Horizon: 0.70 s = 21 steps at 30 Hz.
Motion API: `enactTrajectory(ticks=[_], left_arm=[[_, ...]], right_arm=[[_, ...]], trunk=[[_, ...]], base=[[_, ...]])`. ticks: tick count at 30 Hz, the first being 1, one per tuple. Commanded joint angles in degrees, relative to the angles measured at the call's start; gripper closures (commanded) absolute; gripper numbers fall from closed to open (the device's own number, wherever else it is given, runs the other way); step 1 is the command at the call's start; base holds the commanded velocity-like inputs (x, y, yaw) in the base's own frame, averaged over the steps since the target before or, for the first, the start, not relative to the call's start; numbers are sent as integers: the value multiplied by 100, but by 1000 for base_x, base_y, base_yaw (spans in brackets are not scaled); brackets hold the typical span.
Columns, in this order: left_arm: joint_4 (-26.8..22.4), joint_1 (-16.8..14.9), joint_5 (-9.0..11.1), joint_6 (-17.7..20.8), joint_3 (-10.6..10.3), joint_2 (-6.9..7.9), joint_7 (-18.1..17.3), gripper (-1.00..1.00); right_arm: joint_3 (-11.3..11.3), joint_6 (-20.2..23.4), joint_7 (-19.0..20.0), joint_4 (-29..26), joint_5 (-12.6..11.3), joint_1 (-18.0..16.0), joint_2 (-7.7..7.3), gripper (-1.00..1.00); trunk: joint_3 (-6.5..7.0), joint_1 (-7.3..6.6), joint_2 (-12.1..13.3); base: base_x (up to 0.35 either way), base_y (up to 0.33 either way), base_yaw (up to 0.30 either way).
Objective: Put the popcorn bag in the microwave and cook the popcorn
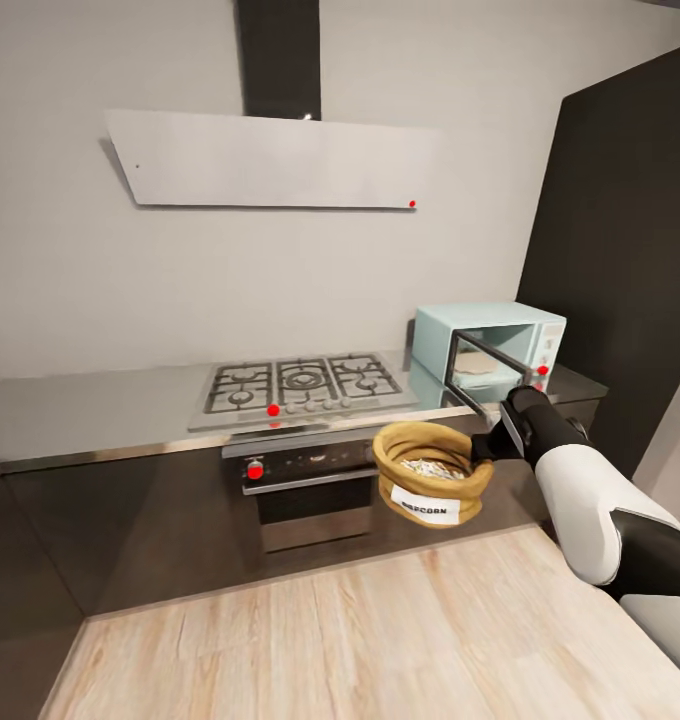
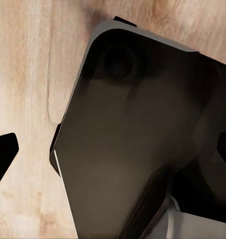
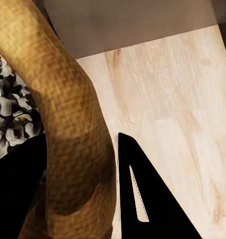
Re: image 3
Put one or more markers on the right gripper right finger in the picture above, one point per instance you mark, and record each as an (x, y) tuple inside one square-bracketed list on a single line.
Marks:
[(167, 219)]

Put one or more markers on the popcorn bag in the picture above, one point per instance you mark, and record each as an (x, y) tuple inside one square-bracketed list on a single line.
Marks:
[(78, 199)]

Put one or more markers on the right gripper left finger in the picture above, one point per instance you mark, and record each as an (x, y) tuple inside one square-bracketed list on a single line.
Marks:
[(20, 174)]

